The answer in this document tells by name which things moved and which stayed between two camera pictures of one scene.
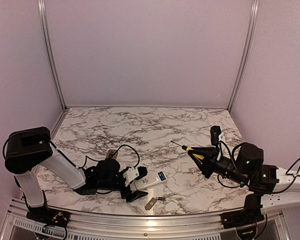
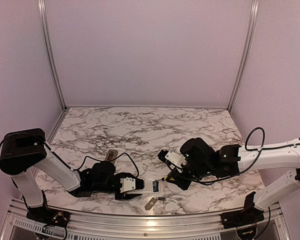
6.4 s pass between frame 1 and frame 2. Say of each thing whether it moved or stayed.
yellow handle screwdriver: moved
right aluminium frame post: stayed
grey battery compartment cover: stayed
